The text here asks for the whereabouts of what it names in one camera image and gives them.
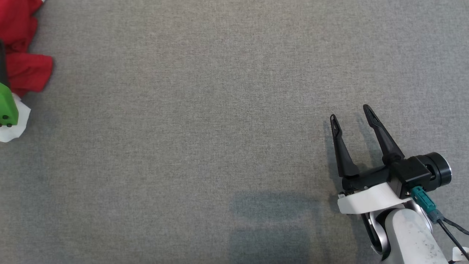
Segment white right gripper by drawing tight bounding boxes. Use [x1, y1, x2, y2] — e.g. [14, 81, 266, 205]
[329, 104, 414, 215]

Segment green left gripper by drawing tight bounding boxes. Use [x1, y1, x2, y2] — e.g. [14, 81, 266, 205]
[0, 40, 19, 128]

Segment red jersey white sleeves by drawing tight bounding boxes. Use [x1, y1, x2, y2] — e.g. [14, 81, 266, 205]
[0, 0, 54, 143]

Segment black cable teal plug right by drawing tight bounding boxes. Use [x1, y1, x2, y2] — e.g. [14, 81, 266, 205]
[410, 186, 469, 263]

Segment small white cable label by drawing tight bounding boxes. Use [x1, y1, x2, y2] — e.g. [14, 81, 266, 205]
[453, 246, 469, 262]

